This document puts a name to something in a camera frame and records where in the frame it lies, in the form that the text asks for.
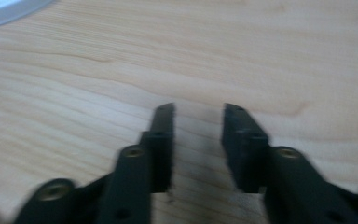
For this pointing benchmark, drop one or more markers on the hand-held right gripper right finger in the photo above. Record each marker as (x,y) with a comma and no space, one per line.
(244,149)

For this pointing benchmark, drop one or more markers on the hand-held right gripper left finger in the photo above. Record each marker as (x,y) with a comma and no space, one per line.
(161,146)

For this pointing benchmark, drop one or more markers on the white round plate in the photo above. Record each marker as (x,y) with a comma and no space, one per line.
(3,9)

